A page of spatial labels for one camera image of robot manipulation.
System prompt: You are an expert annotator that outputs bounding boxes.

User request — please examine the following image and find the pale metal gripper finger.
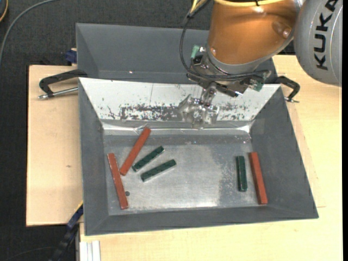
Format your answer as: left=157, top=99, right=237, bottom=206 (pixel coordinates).
left=192, top=103, right=220, bottom=131
left=177, top=94, right=201, bottom=123

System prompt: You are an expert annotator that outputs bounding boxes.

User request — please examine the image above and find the dark green flat block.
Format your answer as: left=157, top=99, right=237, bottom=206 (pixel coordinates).
left=131, top=145, right=166, bottom=173
left=140, top=159, right=177, bottom=183
left=235, top=155, right=248, bottom=192

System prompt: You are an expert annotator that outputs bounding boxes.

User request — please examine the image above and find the red-brown flat block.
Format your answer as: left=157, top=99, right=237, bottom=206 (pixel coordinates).
left=248, top=151, right=269, bottom=206
left=107, top=153, right=129, bottom=210
left=119, top=127, right=152, bottom=177

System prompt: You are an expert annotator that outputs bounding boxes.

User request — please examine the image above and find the grey metal bin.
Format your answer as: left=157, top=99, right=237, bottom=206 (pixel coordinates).
left=75, top=22, right=319, bottom=236

